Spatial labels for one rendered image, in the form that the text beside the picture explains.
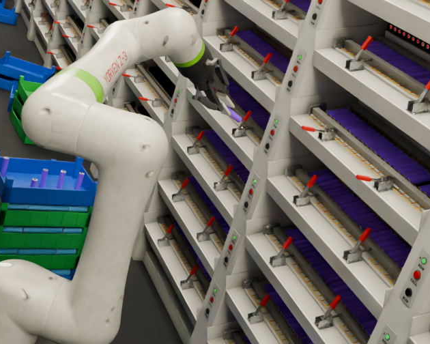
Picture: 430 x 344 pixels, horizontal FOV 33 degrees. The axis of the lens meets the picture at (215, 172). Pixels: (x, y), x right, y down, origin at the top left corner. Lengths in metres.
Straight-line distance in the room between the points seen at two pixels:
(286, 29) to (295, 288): 0.72
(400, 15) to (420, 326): 0.68
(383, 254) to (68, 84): 0.82
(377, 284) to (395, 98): 0.42
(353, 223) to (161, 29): 0.66
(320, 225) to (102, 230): 0.65
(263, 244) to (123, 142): 0.86
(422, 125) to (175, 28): 0.59
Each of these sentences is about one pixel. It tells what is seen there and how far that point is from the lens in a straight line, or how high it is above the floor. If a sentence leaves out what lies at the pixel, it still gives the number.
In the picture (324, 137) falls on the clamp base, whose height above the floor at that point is 0.95.
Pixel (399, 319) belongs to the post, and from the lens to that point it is 1.61.
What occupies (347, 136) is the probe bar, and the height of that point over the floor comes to 0.97.
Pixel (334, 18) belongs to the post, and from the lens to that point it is 1.98.
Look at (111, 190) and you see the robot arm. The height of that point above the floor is 0.87.
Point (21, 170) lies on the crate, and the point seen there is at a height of 0.41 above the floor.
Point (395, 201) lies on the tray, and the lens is 1.66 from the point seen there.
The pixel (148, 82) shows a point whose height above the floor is 0.58.
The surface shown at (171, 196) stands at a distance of 2.69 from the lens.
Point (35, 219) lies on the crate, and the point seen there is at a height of 0.35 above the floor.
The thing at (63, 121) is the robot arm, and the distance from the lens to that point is 1.38.
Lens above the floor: 1.46
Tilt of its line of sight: 21 degrees down
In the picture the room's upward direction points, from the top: 19 degrees clockwise
